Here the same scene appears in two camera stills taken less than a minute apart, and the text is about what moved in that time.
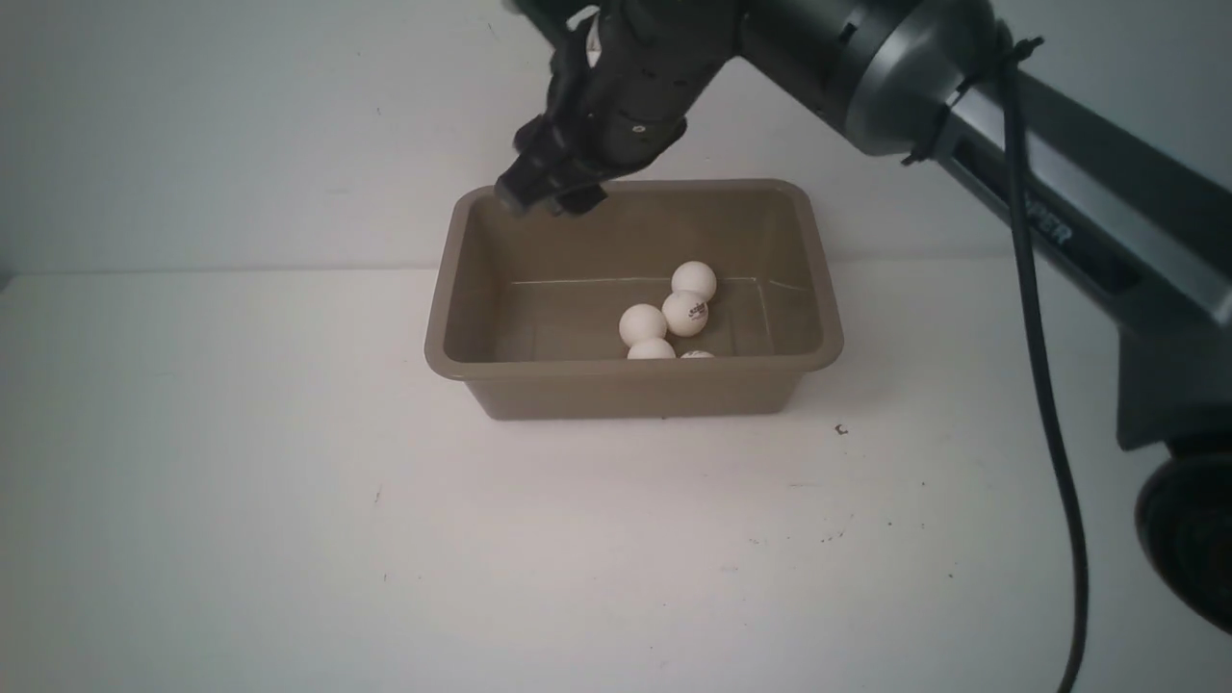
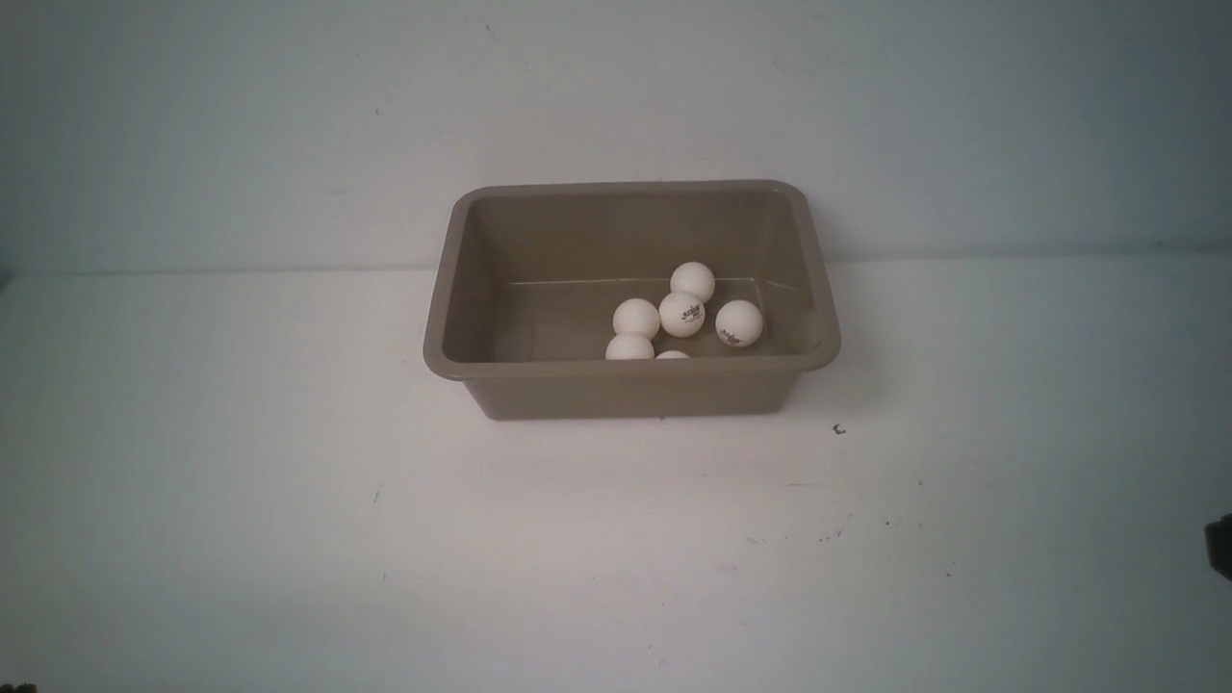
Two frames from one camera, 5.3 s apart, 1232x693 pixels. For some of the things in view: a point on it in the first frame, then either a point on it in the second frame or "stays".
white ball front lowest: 652,348 → 629,346
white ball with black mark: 694,275 stays
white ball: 684,314 stays
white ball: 641,320 stays
